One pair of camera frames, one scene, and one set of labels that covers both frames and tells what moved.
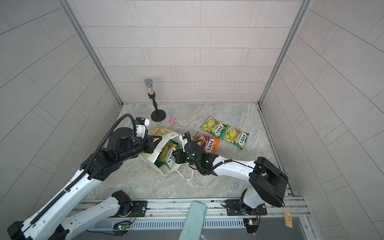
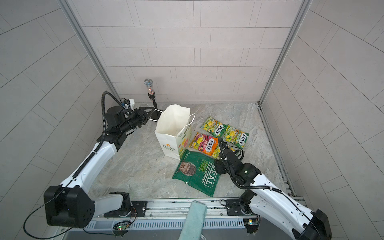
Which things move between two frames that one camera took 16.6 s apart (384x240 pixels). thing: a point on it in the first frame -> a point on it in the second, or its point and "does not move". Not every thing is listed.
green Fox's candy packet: x=214 y=127 does not move
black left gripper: x=148 y=144 -> x=141 y=116
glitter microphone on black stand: x=158 y=115 does not move
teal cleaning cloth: x=193 y=222 does not move
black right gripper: x=179 y=159 -> x=218 y=165
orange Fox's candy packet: x=209 y=144 does not move
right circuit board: x=251 y=225 does not move
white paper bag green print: x=158 y=135 -> x=173 y=129
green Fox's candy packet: x=235 y=136 does not move
